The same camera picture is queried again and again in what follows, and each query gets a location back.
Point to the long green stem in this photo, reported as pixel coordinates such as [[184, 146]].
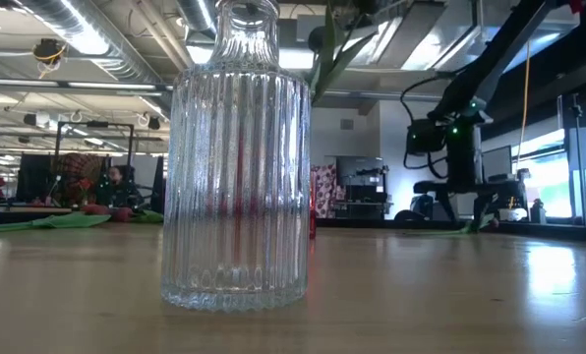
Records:
[[328, 64]]

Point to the artificial flowers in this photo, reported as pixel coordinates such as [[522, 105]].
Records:
[[62, 221]]

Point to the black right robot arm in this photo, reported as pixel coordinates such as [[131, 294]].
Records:
[[462, 157]]

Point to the red ribbed glass vase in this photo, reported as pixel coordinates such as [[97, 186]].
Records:
[[313, 216]]

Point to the clear ribbed glass vase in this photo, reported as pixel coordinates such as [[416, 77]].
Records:
[[234, 172]]

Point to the pink patterned cloth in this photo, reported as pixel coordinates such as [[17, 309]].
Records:
[[325, 192]]

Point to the black monitor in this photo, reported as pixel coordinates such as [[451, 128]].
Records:
[[359, 169]]

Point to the black office chair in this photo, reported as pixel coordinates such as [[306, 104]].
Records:
[[423, 187]]

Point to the person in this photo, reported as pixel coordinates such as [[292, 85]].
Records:
[[116, 189]]

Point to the grey monitor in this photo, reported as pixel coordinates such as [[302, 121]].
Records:
[[497, 164]]

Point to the red patterned cloth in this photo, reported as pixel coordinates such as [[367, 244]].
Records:
[[79, 169]]

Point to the dark bottle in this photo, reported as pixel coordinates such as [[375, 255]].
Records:
[[539, 214]]

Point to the black ceiling device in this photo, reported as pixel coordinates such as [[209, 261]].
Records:
[[47, 49]]

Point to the black slim stand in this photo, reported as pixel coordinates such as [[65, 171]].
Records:
[[579, 162]]

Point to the black aluminium table frame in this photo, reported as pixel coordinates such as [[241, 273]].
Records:
[[371, 223]]

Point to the silver ceiling duct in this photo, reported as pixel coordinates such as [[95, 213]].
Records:
[[76, 29], [197, 15]]

